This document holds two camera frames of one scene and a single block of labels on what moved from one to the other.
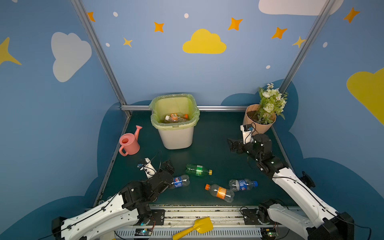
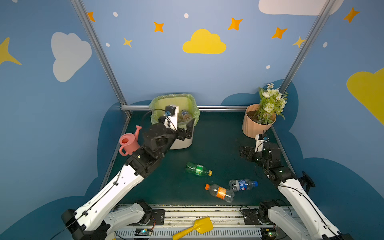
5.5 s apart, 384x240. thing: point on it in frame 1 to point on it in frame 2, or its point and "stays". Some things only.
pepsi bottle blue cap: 242,184 stays
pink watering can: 129,143 stays
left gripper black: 167,169 to 182,134
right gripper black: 240,145 to 248,153
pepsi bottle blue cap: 179,181 to 185,115
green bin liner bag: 163,105 stays
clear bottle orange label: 220,192 stays
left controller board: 143,232 stays
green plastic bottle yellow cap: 197,170 stays
